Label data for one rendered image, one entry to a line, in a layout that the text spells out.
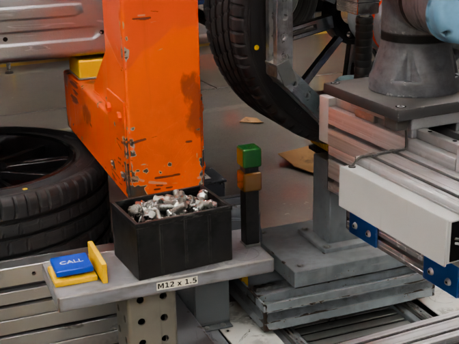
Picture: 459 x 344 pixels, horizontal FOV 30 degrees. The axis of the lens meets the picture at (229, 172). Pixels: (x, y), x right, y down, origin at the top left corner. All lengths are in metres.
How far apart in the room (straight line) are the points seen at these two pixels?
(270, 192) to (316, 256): 1.14
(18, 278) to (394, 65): 0.93
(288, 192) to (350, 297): 1.18
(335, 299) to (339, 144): 0.72
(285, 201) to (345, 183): 1.92
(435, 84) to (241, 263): 0.53
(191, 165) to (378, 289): 0.70
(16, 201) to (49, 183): 0.10
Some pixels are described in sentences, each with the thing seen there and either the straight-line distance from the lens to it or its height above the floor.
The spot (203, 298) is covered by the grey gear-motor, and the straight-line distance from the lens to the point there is 2.18.
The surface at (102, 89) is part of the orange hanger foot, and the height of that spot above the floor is 0.70.
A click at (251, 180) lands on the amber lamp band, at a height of 0.60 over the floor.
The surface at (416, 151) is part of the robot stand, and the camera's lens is 1.40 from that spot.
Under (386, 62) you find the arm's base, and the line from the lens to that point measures 1.44.
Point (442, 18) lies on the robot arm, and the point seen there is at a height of 0.97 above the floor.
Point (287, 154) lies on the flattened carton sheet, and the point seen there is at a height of 0.03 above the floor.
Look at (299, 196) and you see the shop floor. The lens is 3.31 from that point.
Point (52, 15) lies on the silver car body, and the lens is 2.20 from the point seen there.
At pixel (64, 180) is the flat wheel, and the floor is 0.50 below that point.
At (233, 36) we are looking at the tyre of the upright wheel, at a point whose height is 0.82.
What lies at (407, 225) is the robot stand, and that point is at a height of 0.69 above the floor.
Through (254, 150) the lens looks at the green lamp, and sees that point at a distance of 1.68.
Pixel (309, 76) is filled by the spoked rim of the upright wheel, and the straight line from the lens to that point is 2.08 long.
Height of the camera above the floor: 1.16
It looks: 19 degrees down
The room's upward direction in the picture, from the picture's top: 1 degrees counter-clockwise
